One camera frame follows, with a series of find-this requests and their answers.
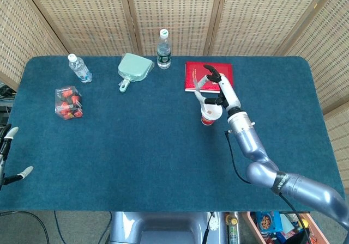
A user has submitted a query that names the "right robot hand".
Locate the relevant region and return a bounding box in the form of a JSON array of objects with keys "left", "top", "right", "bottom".
[{"left": 194, "top": 64, "right": 242, "bottom": 112}]

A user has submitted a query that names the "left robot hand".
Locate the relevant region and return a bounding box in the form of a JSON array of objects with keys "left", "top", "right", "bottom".
[{"left": 0, "top": 124, "right": 34, "bottom": 192}]

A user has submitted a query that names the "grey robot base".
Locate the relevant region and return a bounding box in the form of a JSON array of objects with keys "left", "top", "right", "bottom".
[{"left": 109, "top": 211, "right": 228, "bottom": 244}]

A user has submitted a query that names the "red cup with white lid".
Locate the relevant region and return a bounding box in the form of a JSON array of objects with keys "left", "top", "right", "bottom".
[{"left": 200, "top": 102, "right": 223, "bottom": 126}]

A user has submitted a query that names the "red hardcover book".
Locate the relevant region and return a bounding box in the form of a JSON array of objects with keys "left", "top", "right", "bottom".
[{"left": 184, "top": 61, "right": 234, "bottom": 94}]

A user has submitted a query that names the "dark floor equipment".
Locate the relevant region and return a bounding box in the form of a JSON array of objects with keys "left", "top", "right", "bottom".
[{"left": 0, "top": 82, "right": 17, "bottom": 127}]

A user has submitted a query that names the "clear box of red toys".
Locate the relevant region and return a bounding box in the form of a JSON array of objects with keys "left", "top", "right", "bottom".
[{"left": 55, "top": 85, "right": 84, "bottom": 121}]

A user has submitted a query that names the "water bottle with green label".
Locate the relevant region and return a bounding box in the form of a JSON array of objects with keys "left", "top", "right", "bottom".
[{"left": 157, "top": 28, "right": 172, "bottom": 70}]

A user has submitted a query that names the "woven bamboo folding screen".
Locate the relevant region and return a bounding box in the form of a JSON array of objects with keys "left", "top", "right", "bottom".
[{"left": 0, "top": 0, "right": 349, "bottom": 190}]

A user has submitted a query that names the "light green dustpan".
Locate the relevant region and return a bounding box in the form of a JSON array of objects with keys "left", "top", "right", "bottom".
[{"left": 118, "top": 52, "right": 155, "bottom": 93}]

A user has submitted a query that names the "water bottle with blue label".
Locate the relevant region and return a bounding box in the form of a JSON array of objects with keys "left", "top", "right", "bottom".
[{"left": 67, "top": 53, "right": 93, "bottom": 84}]

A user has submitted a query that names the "blue felt table cover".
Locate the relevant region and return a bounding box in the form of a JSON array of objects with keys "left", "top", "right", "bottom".
[{"left": 0, "top": 55, "right": 345, "bottom": 212}]

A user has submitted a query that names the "white round disc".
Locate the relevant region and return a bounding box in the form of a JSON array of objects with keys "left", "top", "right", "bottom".
[{"left": 208, "top": 212, "right": 220, "bottom": 231}]

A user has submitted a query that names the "pink storage bin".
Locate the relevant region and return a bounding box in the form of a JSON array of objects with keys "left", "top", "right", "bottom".
[{"left": 242, "top": 211, "right": 330, "bottom": 244}]

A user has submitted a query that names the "bottle with yellow cap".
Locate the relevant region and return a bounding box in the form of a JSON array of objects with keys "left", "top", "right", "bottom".
[{"left": 225, "top": 212, "right": 239, "bottom": 244}]

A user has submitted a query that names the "blue snack box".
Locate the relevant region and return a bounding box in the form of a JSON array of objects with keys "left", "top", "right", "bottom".
[{"left": 256, "top": 211, "right": 283, "bottom": 233}]

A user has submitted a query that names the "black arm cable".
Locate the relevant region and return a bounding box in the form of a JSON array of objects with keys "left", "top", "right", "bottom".
[{"left": 225, "top": 129, "right": 311, "bottom": 244}]

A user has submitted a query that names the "black floor cable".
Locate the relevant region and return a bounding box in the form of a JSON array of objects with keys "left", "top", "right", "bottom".
[{"left": 0, "top": 210, "right": 50, "bottom": 244}]

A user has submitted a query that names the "blue floor cable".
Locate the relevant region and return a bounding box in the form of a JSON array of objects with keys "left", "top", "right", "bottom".
[{"left": 53, "top": 210, "right": 66, "bottom": 244}]

